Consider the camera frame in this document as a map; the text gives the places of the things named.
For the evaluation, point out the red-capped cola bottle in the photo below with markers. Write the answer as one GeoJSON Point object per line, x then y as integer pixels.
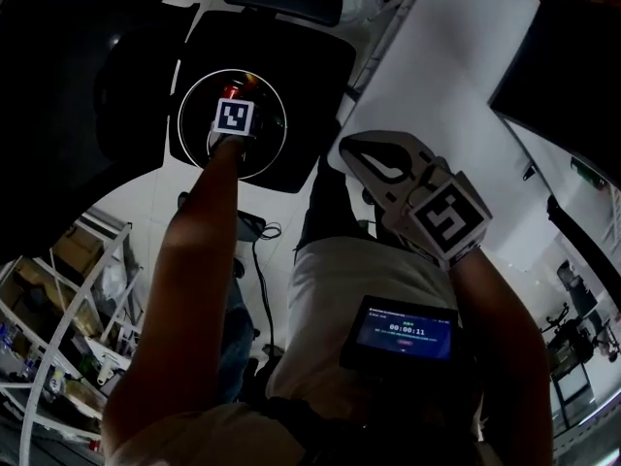
{"type": "Point", "coordinates": [232, 91]}

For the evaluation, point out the black fridge door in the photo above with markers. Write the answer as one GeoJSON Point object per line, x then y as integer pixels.
{"type": "Point", "coordinates": [587, 245]}

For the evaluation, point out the white table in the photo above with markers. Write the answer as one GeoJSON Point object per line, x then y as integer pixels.
{"type": "Point", "coordinates": [436, 66]}

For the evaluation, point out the person's black trouser leg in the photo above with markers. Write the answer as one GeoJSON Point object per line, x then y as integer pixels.
{"type": "Point", "coordinates": [325, 211]}

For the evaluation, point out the chest-mounted monitor screen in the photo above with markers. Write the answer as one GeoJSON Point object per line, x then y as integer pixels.
{"type": "Point", "coordinates": [405, 335]}

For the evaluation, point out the black mesh office chair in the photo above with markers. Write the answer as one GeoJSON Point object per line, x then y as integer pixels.
{"type": "Point", "coordinates": [271, 42]}

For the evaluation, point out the black chest camera rig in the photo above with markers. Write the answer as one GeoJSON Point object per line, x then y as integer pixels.
{"type": "Point", "coordinates": [388, 430]}

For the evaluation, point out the person's white shirt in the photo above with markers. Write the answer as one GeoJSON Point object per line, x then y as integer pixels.
{"type": "Point", "coordinates": [330, 309]}

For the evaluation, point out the person's left forearm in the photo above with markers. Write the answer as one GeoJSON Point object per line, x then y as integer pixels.
{"type": "Point", "coordinates": [194, 284]}

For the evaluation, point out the black mini fridge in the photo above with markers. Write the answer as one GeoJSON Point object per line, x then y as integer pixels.
{"type": "Point", "coordinates": [567, 76]}

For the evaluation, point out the person's right forearm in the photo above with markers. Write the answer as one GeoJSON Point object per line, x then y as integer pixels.
{"type": "Point", "coordinates": [504, 347]}

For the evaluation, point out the white metal rack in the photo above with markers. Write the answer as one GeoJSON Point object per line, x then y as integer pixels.
{"type": "Point", "coordinates": [63, 318]}

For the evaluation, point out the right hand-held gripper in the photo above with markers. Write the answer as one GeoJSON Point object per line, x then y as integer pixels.
{"type": "Point", "coordinates": [448, 216]}

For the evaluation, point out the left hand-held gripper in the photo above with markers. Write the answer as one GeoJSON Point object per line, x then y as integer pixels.
{"type": "Point", "coordinates": [235, 117]}

